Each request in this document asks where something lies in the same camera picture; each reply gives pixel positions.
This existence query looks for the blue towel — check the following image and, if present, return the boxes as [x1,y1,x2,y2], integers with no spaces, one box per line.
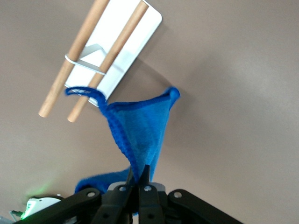
[64,86,181,194]

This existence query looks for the white towel rack with wooden rods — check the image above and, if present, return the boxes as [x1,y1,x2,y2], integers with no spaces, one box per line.
[38,0,163,123]

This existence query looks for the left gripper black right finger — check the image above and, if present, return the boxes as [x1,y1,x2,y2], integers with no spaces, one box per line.
[139,164,163,224]

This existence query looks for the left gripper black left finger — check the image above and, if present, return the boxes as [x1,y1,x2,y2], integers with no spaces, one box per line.
[92,168,135,224]

